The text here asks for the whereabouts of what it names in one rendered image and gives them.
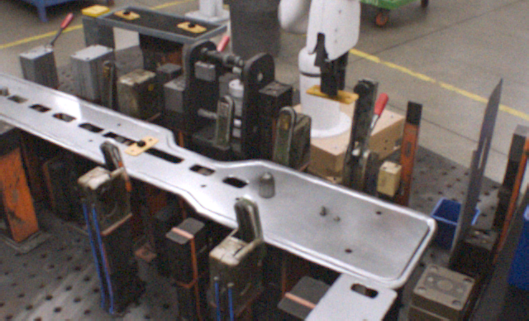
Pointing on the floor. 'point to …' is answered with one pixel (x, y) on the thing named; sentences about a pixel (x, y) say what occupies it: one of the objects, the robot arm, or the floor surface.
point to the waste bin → (254, 9)
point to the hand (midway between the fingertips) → (332, 80)
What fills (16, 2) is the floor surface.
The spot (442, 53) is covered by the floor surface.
